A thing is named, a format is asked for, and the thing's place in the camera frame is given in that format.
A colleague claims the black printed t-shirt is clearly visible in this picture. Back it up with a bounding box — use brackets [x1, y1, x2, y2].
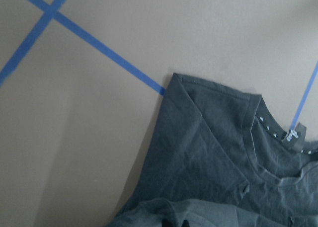
[110, 74, 318, 227]

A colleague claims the brown table mat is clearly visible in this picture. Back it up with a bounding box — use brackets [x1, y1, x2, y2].
[0, 0, 318, 227]

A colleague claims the blue tape line lengthwise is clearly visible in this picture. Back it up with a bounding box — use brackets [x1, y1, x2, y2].
[12, 0, 166, 97]

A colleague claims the blue tape line crosswise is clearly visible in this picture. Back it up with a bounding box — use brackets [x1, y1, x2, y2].
[0, 0, 66, 83]
[290, 63, 318, 130]

